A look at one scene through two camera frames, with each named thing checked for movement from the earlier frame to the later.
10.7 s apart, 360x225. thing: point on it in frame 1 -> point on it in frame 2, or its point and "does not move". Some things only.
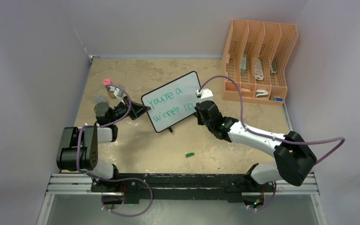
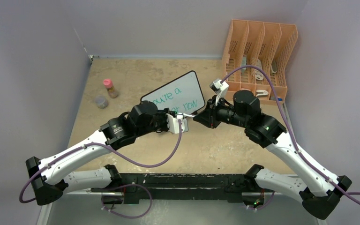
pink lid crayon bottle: (109, 81) does not move
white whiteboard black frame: (173, 102) does not move
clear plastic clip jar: (100, 98) does not move
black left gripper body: (120, 111) -> (160, 122)
